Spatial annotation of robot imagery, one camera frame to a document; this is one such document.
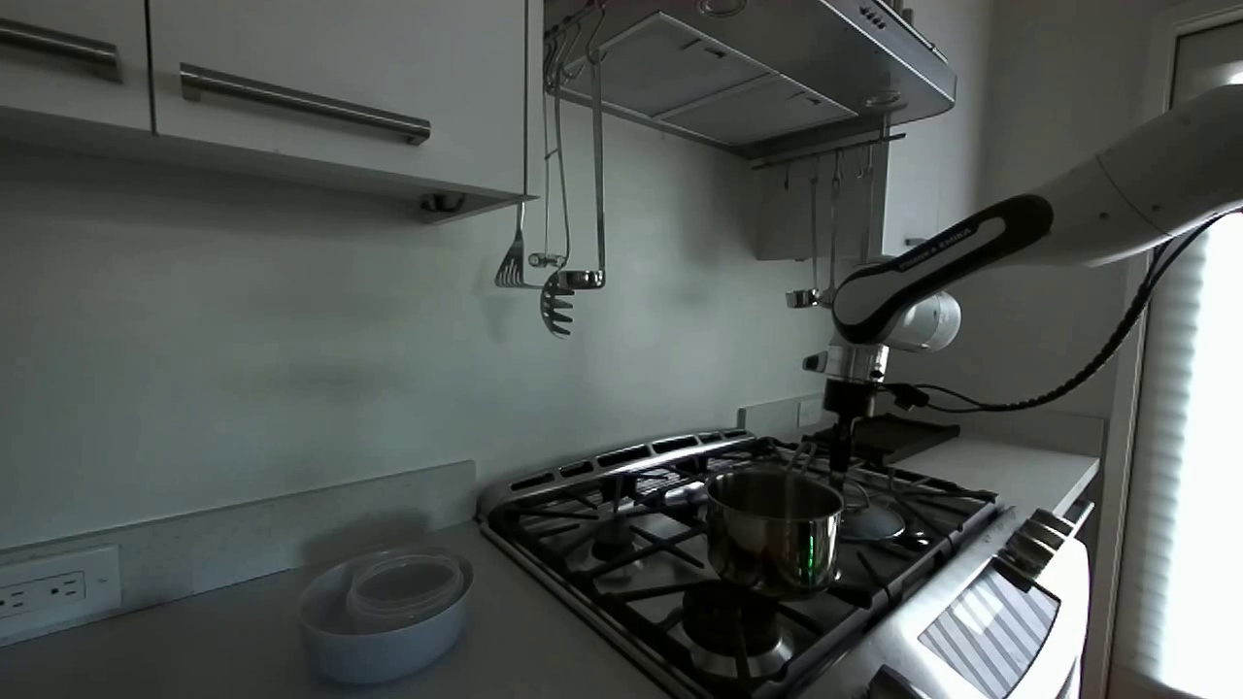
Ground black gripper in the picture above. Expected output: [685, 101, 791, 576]
[825, 368, 902, 477]

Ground stainless steel pot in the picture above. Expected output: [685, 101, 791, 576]
[659, 464, 852, 602]

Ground black griddle plate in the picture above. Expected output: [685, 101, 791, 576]
[845, 412, 965, 470]

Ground stainless steel gas range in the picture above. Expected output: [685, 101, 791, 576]
[474, 425, 1104, 699]

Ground black gas burner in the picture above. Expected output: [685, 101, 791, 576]
[676, 579, 798, 681]

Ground black cast iron stove grates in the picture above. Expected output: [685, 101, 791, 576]
[482, 426, 1001, 681]

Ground hanging utensil rack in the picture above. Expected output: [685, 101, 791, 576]
[743, 129, 909, 265]

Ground hanging slotted spoon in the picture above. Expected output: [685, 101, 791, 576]
[537, 51, 615, 337]

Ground white window blind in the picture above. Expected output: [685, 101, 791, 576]
[1124, 218, 1243, 699]

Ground hanging metal spatula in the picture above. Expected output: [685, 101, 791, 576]
[491, 51, 537, 292]

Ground stainless steel range hood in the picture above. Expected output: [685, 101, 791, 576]
[540, 0, 965, 165]

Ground round plastic container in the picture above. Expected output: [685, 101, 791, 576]
[343, 549, 471, 630]

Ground white round bowl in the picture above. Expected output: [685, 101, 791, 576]
[295, 540, 476, 690]

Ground white upper cabinet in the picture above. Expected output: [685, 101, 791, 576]
[0, 0, 548, 211]

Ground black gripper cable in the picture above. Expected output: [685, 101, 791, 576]
[891, 215, 1230, 420]

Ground silver cabinet handle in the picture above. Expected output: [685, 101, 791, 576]
[0, 15, 124, 78]
[175, 60, 436, 148]

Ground white wall outlet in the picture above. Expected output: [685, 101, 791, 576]
[0, 540, 124, 648]

